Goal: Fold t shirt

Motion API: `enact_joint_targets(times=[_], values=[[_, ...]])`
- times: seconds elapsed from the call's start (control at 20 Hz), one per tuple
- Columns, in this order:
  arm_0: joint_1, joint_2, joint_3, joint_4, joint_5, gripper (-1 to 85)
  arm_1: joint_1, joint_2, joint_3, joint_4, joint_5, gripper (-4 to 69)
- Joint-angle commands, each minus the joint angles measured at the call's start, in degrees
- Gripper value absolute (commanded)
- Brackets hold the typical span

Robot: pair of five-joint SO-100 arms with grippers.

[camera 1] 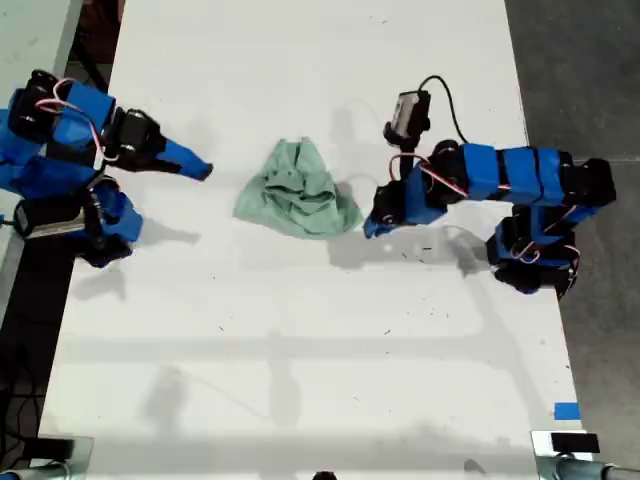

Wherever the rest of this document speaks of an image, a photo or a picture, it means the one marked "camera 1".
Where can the pale side table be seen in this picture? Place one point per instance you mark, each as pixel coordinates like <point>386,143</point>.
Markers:
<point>30,40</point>

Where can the black camera box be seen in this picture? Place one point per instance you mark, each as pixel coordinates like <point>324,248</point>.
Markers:
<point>407,112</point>
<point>47,220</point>

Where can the white box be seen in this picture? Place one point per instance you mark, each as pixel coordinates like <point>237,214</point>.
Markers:
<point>540,445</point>

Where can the small black box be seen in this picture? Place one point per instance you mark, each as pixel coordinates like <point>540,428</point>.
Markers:
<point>55,448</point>

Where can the short blue tape strip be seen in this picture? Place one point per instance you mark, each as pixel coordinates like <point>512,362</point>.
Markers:
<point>567,411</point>

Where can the black camera stalk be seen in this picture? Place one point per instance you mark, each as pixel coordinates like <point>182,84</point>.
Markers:
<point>94,220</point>
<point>407,145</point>

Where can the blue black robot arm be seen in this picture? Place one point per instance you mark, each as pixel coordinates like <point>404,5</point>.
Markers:
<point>45,172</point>
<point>520,172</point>

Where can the pale green T-shirt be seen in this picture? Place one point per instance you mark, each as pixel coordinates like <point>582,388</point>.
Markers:
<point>295,195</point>

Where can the dark round object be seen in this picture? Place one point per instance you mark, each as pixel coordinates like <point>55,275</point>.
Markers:
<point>324,476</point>

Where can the black flat device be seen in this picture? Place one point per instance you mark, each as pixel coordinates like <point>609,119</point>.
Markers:
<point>575,442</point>

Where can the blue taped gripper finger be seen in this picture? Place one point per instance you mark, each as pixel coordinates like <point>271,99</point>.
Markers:
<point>187,156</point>
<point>182,167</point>
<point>373,223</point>
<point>379,231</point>

